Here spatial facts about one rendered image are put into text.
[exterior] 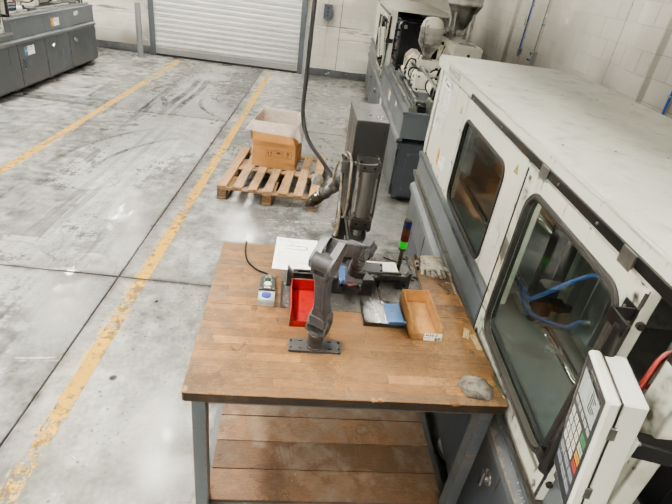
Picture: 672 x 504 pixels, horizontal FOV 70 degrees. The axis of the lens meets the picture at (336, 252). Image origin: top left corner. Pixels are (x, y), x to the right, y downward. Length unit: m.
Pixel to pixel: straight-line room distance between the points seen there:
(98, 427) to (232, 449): 0.78
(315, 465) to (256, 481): 0.27
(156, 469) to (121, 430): 0.31
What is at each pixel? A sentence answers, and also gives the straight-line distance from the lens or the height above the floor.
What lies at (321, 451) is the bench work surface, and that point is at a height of 0.22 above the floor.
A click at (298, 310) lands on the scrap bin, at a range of 2.02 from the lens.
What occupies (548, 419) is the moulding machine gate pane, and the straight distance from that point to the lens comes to 1.69.
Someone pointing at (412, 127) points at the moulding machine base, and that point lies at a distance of 5.05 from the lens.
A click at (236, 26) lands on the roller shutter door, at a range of 11.18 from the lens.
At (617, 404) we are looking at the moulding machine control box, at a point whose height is 1.46.
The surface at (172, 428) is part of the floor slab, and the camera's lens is 2.78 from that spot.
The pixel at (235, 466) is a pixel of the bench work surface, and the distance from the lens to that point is 2.35.
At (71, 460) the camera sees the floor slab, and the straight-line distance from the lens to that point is 2.77.
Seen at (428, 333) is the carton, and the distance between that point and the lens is 1.99.
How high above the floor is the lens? 2.15
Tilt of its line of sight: 31 degrees down
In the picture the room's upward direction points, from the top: 8 degrees clockwise
